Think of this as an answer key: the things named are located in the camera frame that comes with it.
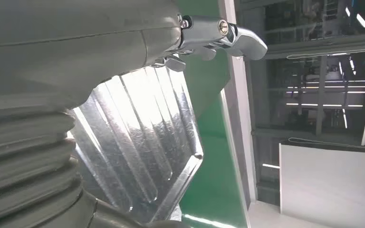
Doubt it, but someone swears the white electronic scale steel tray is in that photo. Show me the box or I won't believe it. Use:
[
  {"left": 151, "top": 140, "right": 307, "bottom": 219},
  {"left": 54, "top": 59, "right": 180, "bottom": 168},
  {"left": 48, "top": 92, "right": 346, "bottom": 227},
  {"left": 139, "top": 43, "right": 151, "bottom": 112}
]
[{"left": 67, "top": 64, "right": 204, "bottom": 225}]

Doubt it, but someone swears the white partition panel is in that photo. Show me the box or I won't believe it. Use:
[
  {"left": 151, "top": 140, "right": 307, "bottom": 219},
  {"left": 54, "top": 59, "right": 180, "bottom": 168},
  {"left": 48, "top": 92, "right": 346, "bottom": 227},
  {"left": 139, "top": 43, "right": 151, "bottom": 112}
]
[{"left": 279, "top": 143, "right": 365, "bottom": 228}]

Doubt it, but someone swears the green conveyor belt aluminium frame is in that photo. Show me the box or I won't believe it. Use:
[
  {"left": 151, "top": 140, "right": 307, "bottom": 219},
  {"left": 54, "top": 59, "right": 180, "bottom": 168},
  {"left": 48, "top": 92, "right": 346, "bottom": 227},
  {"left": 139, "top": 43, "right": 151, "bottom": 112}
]
[{"left": 177, "top": 0, "right": 259, "bottom": 228}]

